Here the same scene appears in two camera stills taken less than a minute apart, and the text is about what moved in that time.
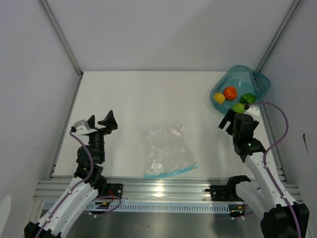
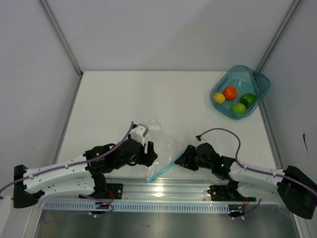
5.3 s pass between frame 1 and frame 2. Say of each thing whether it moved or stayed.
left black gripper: moved
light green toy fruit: stayed
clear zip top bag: moved
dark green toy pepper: stayed
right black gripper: moved
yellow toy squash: stayed
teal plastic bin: stayed
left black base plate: stayed
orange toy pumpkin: stayed
